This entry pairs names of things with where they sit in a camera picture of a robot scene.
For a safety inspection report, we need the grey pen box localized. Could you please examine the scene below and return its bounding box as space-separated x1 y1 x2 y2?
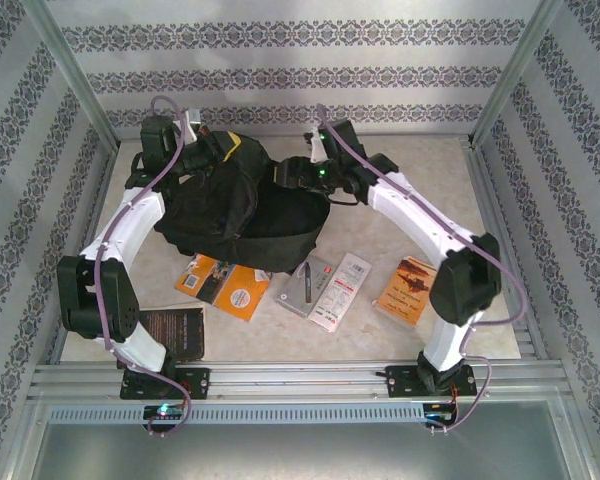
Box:
274 257 334 320

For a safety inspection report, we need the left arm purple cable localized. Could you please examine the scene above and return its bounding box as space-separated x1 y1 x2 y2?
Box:
95 95 194 439

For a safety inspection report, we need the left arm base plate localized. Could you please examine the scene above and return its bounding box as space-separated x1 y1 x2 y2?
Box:
119 367 212 401

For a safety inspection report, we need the slotted grey cable duct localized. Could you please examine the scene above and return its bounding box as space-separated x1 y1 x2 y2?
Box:
47 401 460 427

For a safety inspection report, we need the grey metal sheet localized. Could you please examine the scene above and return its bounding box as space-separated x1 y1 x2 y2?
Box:
29 424 594 480

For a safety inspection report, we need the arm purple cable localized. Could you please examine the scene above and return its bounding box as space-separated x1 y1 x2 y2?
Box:
95 95 194 439
315 102 526 434

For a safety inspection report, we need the aluminium side rail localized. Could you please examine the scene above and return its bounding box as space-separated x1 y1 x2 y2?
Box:
459 139 549 361
47 142 119 365

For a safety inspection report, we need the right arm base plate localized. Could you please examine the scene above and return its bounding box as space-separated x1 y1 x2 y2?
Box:
385 364 477 400

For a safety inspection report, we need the right controller board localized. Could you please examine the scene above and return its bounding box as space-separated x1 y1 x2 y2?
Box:
423 403 456 426

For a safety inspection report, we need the orange book with round sticker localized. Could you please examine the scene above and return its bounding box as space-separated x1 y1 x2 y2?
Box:
174 253 272 324

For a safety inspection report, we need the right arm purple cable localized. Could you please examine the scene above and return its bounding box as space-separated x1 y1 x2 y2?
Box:
315 102 526 434

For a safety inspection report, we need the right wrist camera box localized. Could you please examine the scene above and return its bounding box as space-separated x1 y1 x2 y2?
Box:
303 127 329 165

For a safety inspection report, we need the white refill packet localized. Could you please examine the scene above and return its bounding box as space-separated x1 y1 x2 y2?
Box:
307 252 372 332

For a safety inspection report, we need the black backpack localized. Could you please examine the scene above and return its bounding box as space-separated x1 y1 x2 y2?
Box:
129 130 331 274

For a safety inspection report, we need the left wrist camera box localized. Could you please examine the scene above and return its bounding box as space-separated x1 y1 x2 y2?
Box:
182 108 205 146

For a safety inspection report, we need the aluminium corner post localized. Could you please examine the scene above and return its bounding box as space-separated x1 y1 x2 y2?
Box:
467 0 564 146
22 0 121 149

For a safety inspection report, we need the controller board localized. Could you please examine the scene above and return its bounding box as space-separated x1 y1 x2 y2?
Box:
143 404 187 421
423 403 456 426

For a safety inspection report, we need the left controller board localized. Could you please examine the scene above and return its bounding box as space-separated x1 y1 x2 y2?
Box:
143 404 187 421

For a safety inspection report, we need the black paperback book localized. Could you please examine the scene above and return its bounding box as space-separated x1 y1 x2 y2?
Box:
139 305 207 362

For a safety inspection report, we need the aluminium mounting rail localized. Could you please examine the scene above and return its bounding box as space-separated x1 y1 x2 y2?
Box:
27 360 567 402

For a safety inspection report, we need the orange Huckleberry Finn paperback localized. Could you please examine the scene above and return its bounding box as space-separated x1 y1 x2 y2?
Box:
373 255 439 329

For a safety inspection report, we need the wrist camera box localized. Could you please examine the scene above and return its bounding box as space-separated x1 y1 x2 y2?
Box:
303 127 329 165
182 108 205 146

